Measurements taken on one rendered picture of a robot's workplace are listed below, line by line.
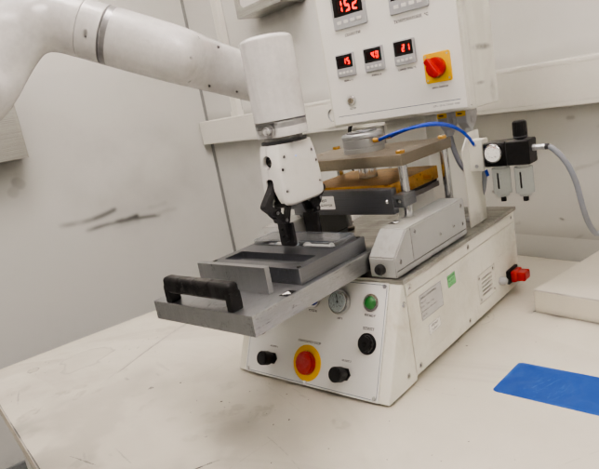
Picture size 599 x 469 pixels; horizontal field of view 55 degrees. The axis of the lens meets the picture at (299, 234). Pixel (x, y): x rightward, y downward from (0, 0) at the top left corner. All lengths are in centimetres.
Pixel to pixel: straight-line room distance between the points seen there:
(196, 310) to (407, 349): 34
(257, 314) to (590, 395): 49
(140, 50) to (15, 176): 148
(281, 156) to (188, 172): 169
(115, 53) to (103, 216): 155
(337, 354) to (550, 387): 33
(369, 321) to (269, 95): 39
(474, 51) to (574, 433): 69
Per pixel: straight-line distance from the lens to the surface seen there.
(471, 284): 113
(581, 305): 117
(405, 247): 93
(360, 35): 126
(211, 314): 81
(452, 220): 107
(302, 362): 101
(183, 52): 92
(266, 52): 91
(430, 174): 112
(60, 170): 239
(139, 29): 94
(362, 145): 109
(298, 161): 93
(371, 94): 125
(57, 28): 97
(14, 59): 97
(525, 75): 143
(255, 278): 83
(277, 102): 91
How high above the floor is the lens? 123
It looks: 13 degrees down
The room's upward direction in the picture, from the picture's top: 11 degrees counter-clockwise
